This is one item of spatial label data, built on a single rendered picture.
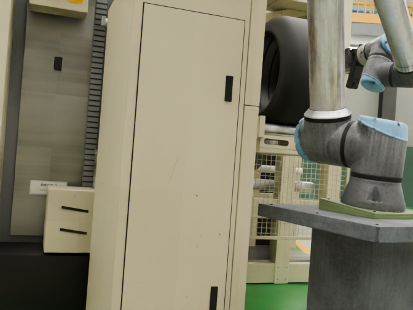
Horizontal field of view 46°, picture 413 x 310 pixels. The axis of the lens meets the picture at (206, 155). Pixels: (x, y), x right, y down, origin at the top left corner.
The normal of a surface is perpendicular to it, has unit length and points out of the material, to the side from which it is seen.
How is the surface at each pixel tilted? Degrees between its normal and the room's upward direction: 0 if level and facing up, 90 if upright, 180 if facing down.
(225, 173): 90
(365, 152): 95
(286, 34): 65
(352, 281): 90
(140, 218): 90
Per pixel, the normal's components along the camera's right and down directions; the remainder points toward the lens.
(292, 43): -0.39, -0.32
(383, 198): 0.06, -0.27
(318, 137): -0.61, 0.27
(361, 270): -0.87, -0.07
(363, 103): -0.02, -0.01
